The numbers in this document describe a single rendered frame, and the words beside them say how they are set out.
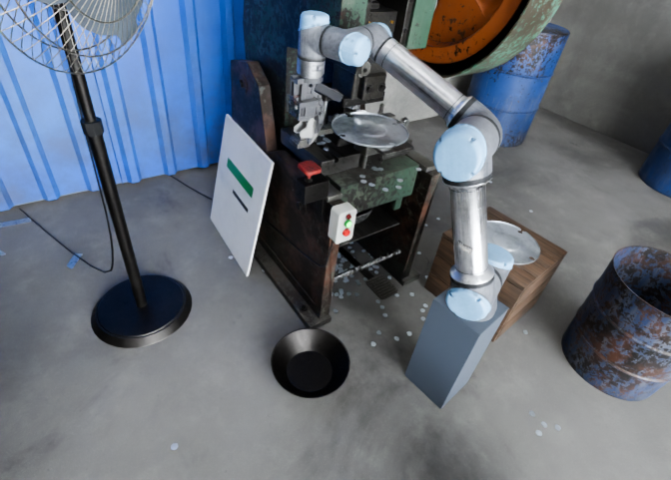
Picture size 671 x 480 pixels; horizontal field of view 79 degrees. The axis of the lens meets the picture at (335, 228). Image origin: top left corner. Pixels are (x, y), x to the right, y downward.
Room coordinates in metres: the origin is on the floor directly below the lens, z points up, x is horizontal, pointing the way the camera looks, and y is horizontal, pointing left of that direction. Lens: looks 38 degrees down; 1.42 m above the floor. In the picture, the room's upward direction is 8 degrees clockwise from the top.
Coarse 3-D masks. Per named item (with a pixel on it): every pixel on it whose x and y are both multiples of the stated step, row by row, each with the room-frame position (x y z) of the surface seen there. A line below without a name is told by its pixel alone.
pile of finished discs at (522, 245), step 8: (488, 224) 1.55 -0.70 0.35; (496, 224) 1.56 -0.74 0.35; (504, 224) 1.57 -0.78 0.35; (488, 232) 1.49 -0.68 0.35; (496, 232) 1.50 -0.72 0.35; (504, 232) 1.50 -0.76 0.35; (512, 232) 1.51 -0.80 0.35; (488, 240) 1.42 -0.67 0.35; (496, 240) 1.42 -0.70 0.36; (504, 240) 1.43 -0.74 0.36; (512, 240) 1.44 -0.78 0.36; (520, 240) 1.45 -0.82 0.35; (528, 240) 1.46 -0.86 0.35; (504, 248) 1.38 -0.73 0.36; (512, 248) 1.38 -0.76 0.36; (520, 248) 1.40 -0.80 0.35; (528, 248) 1.40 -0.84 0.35; (536, 248) 1.41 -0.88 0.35; (512, 256) 1.33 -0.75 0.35; (520, 256) 1.34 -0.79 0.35; (528, 256) 1.35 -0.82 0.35; (536, 256) 1.36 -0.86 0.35
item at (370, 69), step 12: (372, 12) 1.45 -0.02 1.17; (384, 12) 1.48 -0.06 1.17; (396, 12) 1.51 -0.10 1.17; (372, 60) 1.47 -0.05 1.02; (336, 72) 1.50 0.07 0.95; (348, 72) 1.45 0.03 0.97; (372, 72) 1.47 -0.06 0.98; (384, 72) 1.51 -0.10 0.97; (336, 84) 1.49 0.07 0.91; (348, 84) 1.44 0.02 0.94; (360, 84) 1.43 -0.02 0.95; (372, 84) 1.44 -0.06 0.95; (384, 84) 1.47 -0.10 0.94; (348, 96) 1.43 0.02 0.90; (360, 96) 1.42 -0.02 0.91; (372, 96) 1.44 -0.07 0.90
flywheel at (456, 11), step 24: (456, 0) 1.71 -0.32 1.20; (480, 0) 1.63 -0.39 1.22; (504, 0) 1.52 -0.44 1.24; (432, 24) 1.78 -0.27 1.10; (456, 24) 1.69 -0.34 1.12; (480, 24) 1.61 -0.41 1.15; (504, 24) 1.50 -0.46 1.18; (432, 48) 1.71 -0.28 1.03; (456, 48) 1.62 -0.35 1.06; (480, 48) 1.55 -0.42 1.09
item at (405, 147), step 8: (408, 144) 1.36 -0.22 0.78; (360, 152) 1.39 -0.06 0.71; (368, 152) 1.37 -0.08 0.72; (376, 152) 1.40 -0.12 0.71; (384, 152) 1.27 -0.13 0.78; (392, 152) 1.28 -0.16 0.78; (400, 152) 1.31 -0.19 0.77; (360, 160) 1.38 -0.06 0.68; (368, 160) 1.38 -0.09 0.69; (376, 160) 1.40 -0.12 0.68
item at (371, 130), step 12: (336, 120) 1.48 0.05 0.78; (348, 120) 1.49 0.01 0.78; (360, 120) 1.51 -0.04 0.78; (372, 120) 1.52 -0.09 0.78; (384, 120) 1.54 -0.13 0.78; (336, 132) 1.37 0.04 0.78; (348, 132) 1.39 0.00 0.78; (360, 132) 1.39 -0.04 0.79; (372, 132) 1.40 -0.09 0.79; (384, 132) 1.42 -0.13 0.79; (396, 132) 1.44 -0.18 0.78; (360, 144) 1.29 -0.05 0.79; (372, 144) 1.32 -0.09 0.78; (384, 144) 1.33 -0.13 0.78; (396, 144) 1.34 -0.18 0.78
